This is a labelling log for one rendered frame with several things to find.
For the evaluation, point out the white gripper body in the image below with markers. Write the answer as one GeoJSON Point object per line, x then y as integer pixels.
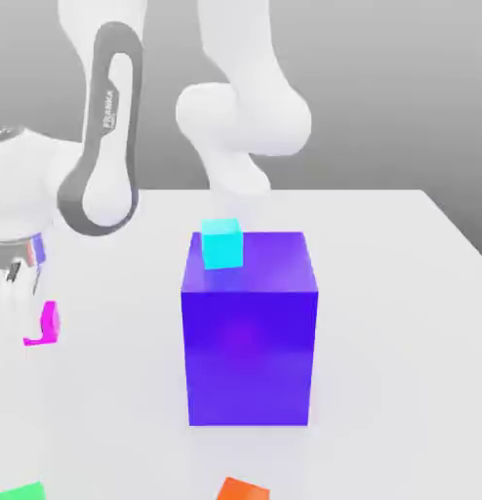
{"type": "Point", "coordinates": [14, 300]}

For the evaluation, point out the small magenta cube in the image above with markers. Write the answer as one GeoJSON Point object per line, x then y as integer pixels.
{"type": "Point", "coordinates": [49, 322]}

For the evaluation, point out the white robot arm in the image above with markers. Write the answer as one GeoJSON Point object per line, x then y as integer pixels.
{"type": "Point", "coordinates": [245, 117]}

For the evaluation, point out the small green cube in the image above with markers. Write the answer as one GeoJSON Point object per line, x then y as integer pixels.
{"type": "Point", "coordinates": [22, 492]}

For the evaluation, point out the small cyan cube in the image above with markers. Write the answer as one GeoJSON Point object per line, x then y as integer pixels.
{"type": "Point", "coordinates": [222, 246]}

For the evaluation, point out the small orange cube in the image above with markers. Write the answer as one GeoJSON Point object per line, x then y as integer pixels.
{"type": "Point", "coordinates": [243, 490]}

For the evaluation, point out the large purple box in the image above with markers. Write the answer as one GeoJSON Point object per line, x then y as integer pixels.
{"type": "Point", "coordinates": [249, 351]}

